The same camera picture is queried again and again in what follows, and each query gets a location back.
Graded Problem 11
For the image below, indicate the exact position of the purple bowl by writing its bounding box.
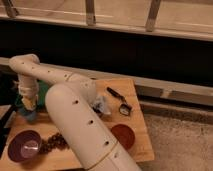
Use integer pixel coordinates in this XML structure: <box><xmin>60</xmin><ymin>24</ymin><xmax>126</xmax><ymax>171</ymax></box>
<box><xmin>7</xmin><ymin>130</ymin><xmax>42</xmax><ymax>163</ymax></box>

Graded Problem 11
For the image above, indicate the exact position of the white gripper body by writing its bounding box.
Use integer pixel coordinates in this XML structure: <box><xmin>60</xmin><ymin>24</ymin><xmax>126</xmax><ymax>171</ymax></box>
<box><xmin>19</xmin><ymin>86</ymin><xmax>39</xmax><ymax>111</ymax></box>

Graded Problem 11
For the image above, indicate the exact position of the green plastic tray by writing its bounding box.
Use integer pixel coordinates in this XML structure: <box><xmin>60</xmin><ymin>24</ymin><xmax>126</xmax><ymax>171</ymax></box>
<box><xmin>15</xmin><ymin>81</ymin><xmax>50</xmax><ymax>108</ymax></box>

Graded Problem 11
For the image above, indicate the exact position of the dark grape bunch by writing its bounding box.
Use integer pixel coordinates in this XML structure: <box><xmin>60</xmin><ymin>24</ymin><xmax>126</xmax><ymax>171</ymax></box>
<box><xmin>39</xmin><ymin>133</ymin><xmax>68</xmax><ymax>154</ymax></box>

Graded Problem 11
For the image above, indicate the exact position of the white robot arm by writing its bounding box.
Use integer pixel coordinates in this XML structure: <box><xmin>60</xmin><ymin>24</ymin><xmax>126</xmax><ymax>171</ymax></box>
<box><xmin>9</xmin><ymin>54</ymin><xmax>142</xmax><ymax>171</ymax></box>

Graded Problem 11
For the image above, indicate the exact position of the blue plastic cup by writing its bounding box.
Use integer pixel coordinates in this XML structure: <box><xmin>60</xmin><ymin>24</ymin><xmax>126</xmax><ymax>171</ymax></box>
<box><xmin>21</xmin><ymin>108</ymin><xmax>37</xmax><ymax>122</ymax></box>

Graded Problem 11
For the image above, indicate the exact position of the red bowl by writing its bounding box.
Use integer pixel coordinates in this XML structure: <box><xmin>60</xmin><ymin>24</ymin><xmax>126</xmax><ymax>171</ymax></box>
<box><xmin>111</xmin><ymin>124</ymin><xmax>135</xmax><ymax>150</ymax></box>

